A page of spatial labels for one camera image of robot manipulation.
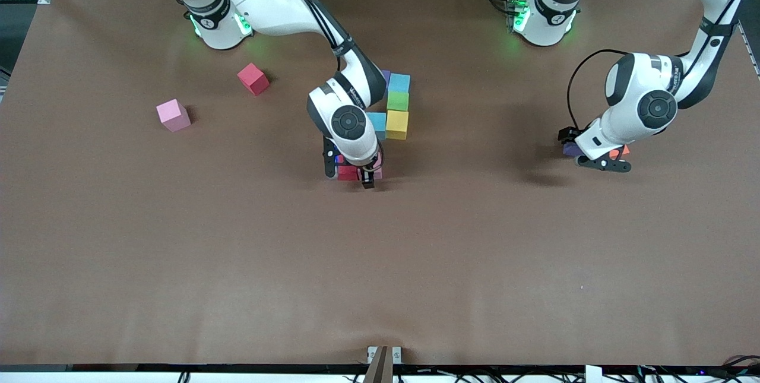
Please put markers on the small white plastic box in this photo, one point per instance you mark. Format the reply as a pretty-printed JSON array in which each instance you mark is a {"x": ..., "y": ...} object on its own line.
[{"x": 594, "y": 374}]

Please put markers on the purple foam cube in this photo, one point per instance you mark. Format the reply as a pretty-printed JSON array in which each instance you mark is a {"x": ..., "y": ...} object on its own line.
[
  {"x": 385, "y": 77},
  {"x": 570, "y": 151}
]

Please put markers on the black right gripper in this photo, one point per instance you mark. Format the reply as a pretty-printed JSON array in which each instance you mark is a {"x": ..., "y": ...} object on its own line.
[{"x": 368, "y": 179}]

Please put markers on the orange foam cube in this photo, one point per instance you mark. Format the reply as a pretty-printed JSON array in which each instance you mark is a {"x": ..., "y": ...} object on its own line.
[{"x": 621, "y": 150}]

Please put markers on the yellow foam cube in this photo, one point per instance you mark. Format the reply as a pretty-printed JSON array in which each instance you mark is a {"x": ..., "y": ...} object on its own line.
[{"x": 396, "y": 124}]

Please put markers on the red foam cube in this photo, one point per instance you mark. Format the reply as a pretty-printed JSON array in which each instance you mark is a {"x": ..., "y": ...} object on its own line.
[
  {"x": 347, "y": 173},
  {"x": 253, "y": 79}
]

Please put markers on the small metal bracket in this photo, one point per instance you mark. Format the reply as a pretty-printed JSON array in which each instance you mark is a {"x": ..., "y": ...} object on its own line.
[{"x": 396, "y": 353}]

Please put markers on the aluminium table edge rail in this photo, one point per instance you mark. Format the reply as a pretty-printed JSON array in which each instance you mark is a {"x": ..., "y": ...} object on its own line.
[{"x": 753, "y": 56}]

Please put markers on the blue foam cube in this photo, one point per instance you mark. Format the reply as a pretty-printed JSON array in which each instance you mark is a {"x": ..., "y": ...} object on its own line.
[
  {"x": 379, "y": 123},
  {"x": 399, "y": 82}
]

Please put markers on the brown table mat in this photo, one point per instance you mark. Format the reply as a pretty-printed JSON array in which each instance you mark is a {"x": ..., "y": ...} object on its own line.
[{"x": 356, "y": 288}]

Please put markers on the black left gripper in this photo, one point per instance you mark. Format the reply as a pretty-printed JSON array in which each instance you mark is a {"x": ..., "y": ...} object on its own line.
[{"x": 569, "y": 135}]

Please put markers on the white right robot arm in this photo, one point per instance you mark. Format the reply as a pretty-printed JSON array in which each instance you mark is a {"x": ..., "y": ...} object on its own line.
[{"x": 350, "y": 127}]

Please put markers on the green foam cube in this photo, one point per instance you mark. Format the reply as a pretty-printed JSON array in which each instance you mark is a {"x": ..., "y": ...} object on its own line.
[{"x": 398, "y": 101}]

